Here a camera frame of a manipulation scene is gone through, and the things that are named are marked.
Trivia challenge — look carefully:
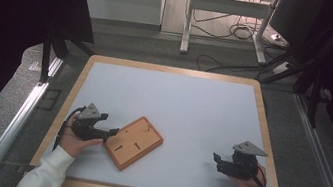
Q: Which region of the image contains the wooden picture frame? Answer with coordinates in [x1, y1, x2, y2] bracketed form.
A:
[99, 110, 167, 177]

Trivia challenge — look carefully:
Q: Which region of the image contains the white power strip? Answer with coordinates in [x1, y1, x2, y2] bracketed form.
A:
[272, 59, 293, 78]

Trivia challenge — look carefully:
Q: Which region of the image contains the long black floor cable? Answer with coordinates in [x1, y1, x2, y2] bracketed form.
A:
[194, 44, 284, 84]

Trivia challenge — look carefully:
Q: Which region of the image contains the person's left hand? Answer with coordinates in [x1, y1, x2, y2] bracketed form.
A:
[57, 113, 108, 162]

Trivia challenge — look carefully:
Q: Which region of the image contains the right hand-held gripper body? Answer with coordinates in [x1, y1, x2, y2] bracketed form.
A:
[215, 137, 271, 184]

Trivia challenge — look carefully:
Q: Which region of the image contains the dark floor socket plate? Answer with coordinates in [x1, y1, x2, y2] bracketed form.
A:
[37, 86, 64, 113]

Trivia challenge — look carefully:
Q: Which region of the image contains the white power adapter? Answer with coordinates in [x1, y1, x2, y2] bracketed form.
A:
[269, 32, 283, 43]

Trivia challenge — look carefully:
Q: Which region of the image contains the black metal stand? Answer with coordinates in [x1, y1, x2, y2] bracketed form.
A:
[253, 0, 333, 132]
[37, 24, 98, 91]

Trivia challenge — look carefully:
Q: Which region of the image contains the white metal desk frame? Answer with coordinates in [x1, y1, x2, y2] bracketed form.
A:
[179, 0, 282, 68]

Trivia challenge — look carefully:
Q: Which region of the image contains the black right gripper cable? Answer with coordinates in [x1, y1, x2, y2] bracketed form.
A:
[252, 164, 275, 187]

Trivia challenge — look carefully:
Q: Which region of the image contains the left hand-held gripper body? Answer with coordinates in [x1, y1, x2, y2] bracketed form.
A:
[69, 99, 111, 144]

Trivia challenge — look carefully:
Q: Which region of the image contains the tangle of black floor cables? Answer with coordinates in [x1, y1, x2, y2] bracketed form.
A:
[189, 7, 290, 49]

